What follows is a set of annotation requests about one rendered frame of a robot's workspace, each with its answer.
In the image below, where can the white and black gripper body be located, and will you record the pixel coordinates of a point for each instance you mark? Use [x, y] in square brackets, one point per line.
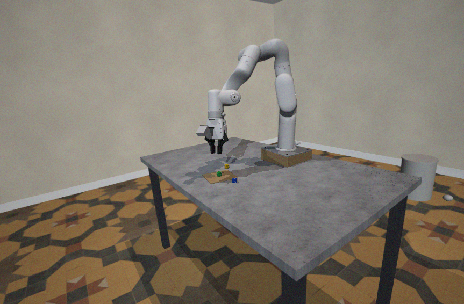
[216, 133]

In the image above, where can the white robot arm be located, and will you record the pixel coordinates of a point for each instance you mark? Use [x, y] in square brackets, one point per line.
[284, 85]

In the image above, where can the tan square mat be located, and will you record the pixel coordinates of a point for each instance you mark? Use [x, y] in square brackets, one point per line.
[213, 178]

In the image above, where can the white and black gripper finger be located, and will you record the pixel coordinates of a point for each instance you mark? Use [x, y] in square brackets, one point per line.
[220, 144]
[211, 143]

